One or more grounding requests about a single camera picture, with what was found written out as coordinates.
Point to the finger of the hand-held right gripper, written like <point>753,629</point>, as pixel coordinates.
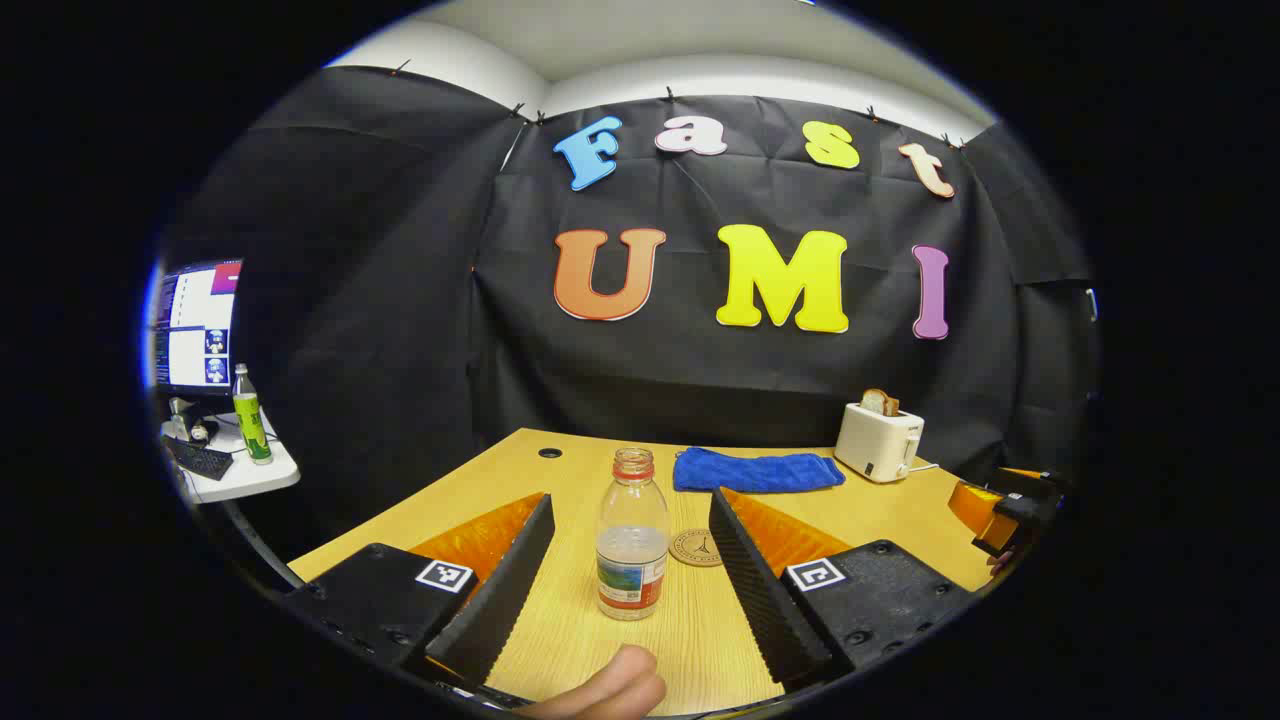
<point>972,508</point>

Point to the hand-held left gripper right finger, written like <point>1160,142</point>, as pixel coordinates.
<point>760,590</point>

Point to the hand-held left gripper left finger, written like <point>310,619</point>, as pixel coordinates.
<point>500,590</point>

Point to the round cork coaster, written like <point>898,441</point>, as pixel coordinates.
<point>702,548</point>

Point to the clear plastic water bottle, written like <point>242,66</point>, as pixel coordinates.
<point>632,560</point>

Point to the green drink bottle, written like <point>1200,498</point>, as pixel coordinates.
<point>252,420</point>

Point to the white toaster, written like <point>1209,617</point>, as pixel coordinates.
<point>875,445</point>

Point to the blue folded towel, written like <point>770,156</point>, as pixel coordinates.
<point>755,470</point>

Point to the bread slice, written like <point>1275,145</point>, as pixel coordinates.
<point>880,402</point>

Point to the white side table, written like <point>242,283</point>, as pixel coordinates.
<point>255,478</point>

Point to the black backdrop cloth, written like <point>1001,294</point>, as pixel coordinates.
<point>400,300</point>

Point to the black keyboard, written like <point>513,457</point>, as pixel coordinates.
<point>200,460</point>

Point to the computer monitor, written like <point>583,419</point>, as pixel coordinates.
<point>195,330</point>

